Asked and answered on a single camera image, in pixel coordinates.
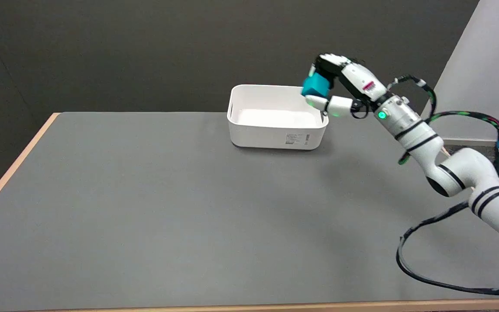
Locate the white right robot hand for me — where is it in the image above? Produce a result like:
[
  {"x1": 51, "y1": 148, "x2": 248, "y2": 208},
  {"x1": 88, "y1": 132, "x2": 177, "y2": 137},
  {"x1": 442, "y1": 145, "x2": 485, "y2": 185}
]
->
[{"x1": 305, "y1": 54, "x2": 388, "y2": 119}]

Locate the blue wooden cube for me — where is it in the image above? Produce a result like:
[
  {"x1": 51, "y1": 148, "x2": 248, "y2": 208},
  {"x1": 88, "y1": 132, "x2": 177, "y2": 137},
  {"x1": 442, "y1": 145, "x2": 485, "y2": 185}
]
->
[{"x1": 301, "y1": 72, "x2": 332, "y2": 98}]

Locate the white plastic box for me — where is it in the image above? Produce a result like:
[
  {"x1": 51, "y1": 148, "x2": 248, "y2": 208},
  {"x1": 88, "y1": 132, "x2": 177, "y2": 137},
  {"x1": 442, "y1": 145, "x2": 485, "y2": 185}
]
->
[{"x1": 227, "y1": 84, "x2": 329, "y2": 150}]

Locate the black cable with green marks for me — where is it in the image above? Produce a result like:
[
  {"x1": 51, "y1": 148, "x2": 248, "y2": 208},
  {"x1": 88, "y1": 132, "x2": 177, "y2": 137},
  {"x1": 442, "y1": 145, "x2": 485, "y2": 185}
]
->
[{"x1": 387, "y1": 75, "x2": 499, "y2": 165}]

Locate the black looping cable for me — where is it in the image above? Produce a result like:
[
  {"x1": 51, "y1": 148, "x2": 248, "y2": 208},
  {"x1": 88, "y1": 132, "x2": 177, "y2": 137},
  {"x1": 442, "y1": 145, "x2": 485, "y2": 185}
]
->
[{"x1": 396, "y1": 202, "x2": 499, "y2": 297}]

